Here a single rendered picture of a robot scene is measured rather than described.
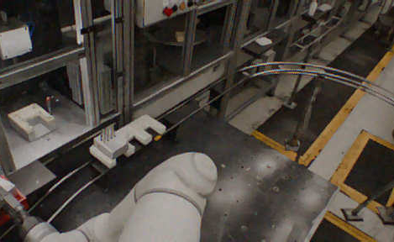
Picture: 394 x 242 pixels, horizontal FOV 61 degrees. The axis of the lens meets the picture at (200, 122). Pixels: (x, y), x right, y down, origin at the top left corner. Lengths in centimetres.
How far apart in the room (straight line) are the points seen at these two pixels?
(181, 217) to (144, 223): 6
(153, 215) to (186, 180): 10
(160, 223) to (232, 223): 108
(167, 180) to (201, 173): 7
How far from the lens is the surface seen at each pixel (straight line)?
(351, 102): 419
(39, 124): 174
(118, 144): 157
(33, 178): 151
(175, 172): 66
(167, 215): 60
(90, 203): 167
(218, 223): 163
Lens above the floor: 201
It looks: 39 degrees down
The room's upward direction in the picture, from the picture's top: 10 degrees clockwise
